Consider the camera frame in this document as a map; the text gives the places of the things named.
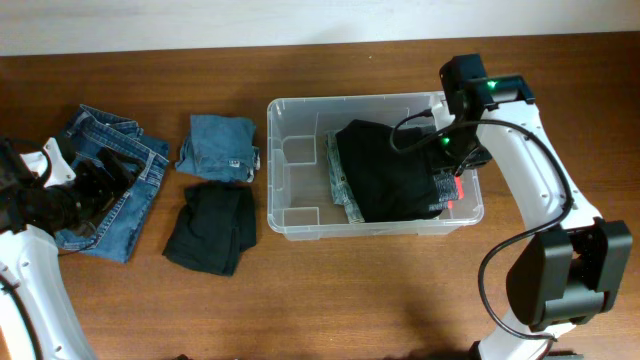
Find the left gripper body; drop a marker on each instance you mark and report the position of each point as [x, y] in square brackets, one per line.
[94, 198]

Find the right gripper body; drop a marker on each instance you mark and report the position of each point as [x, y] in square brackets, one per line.
[451, 147]

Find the black shorts with red waistband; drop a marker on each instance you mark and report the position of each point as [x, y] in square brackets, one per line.
[391, 187]

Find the light blue jeans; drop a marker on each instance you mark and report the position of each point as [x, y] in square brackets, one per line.
[340, 190]

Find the black garment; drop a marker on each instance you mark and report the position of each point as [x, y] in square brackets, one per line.
[214, 227]

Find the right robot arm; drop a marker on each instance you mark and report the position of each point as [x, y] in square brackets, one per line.
[573, 263]

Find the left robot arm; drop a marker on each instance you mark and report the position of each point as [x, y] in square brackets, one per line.
[42, 194]

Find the dark blue folded jeans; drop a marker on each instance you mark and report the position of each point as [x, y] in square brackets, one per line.
[91, 130]

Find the clear plastic storage bin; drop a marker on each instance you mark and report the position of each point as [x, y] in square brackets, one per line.
[300, 204]

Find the small blue folded garment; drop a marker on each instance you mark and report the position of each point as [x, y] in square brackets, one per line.
[219, 148]

